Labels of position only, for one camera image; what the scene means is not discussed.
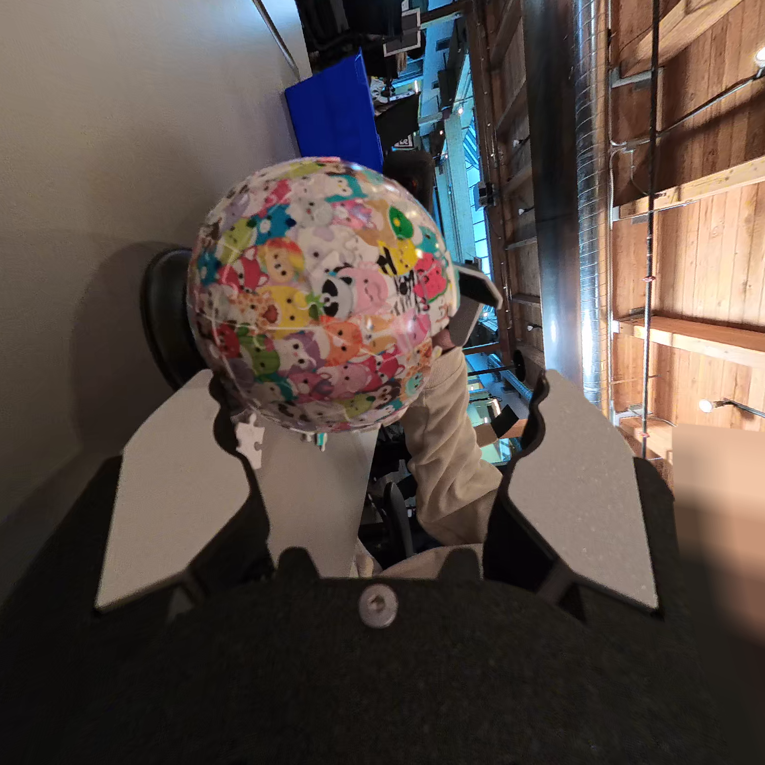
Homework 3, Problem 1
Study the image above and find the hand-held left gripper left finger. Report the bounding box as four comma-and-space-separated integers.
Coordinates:
94, 367, 279, 613

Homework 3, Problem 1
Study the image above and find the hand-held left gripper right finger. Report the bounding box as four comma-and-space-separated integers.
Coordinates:
483, 369, 661, 619

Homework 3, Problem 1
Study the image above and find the colourful puzzle ball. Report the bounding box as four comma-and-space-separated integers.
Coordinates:
187, 157, 461, 432

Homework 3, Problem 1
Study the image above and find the person's right forearm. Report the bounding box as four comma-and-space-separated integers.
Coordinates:
405, 345, 504, 546

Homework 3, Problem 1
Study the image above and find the white puzzle piece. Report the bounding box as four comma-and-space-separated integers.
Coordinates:
234, 412, 265, 470

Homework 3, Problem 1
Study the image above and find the black ball stand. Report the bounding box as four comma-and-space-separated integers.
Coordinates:
140, 248, 207, 392

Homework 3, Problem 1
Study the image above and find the dark steel column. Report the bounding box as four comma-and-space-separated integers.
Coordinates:
523, 0, 583, 383

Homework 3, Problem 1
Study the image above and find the person's beige sweatshirt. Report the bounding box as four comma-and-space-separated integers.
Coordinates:
357, 541, 486, 579

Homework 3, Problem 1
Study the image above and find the black office chair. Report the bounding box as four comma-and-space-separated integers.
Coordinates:
366, 478, 419, 559

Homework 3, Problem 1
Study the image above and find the blue plastic bin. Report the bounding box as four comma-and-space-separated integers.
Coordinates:
284, 48, 385, 174

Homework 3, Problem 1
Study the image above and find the silver ventilation duct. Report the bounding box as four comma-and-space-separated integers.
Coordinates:
573, 0, 612, 408

